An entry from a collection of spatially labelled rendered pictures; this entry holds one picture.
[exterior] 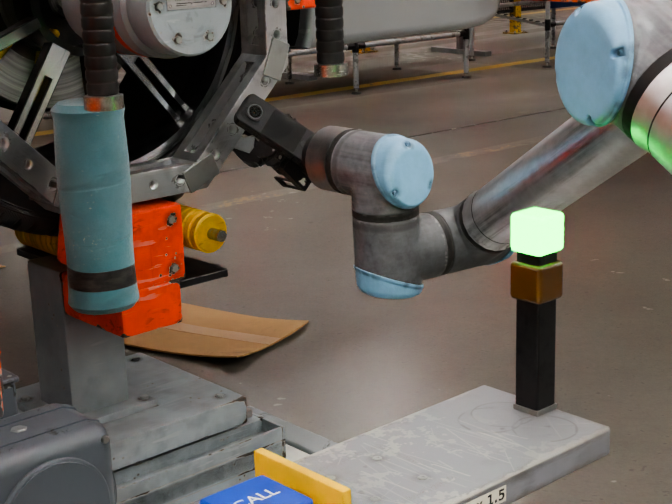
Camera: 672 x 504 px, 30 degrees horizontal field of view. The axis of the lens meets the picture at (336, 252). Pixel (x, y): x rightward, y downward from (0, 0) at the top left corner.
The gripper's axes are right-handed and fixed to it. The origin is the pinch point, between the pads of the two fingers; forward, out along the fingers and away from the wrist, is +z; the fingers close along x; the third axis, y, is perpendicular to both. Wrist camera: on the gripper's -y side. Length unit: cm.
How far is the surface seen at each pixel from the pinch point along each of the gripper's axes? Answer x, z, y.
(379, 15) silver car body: 33.9, 2.2, 13.4
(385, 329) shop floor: 12, 52, 102
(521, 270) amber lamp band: -15, -72, -11
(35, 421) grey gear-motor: -52, -27, -19
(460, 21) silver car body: 46, 2, 29
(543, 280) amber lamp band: -15, -74, -10
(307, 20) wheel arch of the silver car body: 23.4, 2.7, 2.4
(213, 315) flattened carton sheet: -4, 88, 86
